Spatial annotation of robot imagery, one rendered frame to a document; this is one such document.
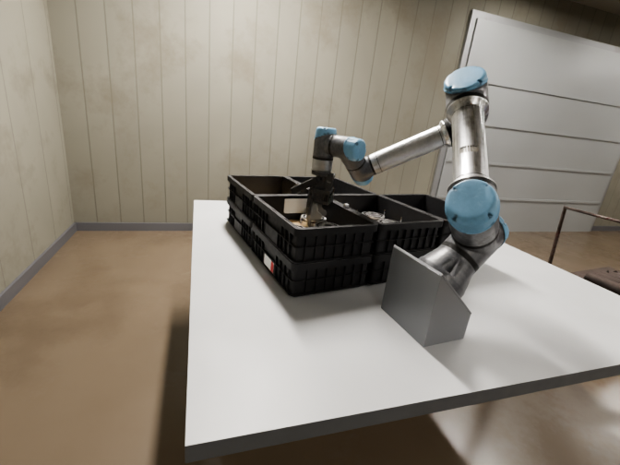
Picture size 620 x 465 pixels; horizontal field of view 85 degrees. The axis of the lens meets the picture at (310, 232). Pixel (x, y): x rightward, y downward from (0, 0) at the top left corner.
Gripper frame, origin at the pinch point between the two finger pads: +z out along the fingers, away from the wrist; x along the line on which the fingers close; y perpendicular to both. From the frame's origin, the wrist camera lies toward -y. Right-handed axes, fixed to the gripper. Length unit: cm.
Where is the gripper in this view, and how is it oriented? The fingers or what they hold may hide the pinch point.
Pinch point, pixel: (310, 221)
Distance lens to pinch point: 130.9
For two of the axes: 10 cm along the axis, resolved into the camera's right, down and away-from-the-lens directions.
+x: 3.2, -2.7, 9.1
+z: -1.1, 9.4, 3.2
